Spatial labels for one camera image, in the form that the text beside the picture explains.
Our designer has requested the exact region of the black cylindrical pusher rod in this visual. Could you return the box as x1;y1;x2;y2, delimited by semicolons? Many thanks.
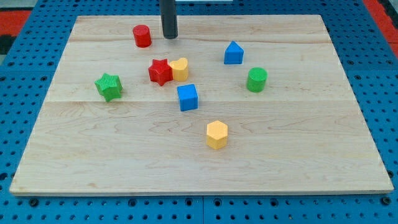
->
159;0;178;39

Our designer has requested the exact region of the yellow heart block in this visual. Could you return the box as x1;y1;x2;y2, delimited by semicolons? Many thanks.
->
169;57;189;82

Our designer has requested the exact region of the red cylinder block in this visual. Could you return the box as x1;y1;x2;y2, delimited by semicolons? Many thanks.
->
132;24;152;48

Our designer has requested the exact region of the red star block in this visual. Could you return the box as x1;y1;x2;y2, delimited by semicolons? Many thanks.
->
148;59;173;86

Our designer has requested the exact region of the blue triangle block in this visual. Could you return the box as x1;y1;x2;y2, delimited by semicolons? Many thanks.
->
224;41;244;65

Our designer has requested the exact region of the blue cube block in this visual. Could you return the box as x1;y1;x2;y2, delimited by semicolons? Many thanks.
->
177;84;198;111

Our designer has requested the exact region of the green star block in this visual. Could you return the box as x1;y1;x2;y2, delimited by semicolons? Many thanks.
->
95;73;123;102

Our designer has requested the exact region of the green cylinder block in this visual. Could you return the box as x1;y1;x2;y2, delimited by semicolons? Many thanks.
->
246;67;268;93

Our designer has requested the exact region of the light wooden board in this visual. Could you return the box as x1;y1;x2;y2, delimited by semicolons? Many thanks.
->
9;15;394;196

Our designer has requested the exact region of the yellow hexagon block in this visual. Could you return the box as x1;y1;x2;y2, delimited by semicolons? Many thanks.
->
206;120;228;149

